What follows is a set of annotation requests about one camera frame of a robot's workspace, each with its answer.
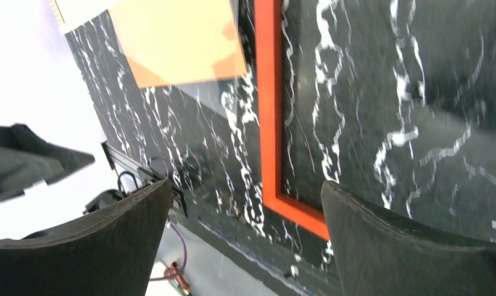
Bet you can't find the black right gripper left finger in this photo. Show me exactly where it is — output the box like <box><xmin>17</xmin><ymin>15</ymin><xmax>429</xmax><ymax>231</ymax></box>
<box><xmin>0</xmin><ymin>180</ymin><xmax>172</xmax><ymax>295</ymax></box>

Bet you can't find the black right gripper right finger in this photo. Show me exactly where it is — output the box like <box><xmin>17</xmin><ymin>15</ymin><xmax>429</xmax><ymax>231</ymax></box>
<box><xmin>321</xmin><ymin>181</ymin><xmax>496</xmax><ymax>295</ymax></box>

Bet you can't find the brown cardboard backing board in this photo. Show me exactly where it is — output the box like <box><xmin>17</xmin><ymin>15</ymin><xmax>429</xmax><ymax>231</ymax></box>
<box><xmin>108</xmin><ymin>0</ymin><xmax>247</xmax><ymax>88</ymax></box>

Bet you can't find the orange picture frame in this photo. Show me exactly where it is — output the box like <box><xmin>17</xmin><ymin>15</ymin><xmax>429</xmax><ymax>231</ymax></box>
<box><xmin>254</xmin><ymin>0</ymin><xmax>329</xmax><ymax>241</ymax></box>

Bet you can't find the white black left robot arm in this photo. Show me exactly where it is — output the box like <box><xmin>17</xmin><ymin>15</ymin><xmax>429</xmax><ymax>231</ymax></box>
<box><xmin>0</xmin><ymin>124</ymin><xmax>95</xmax><ymax>202</ymax></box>

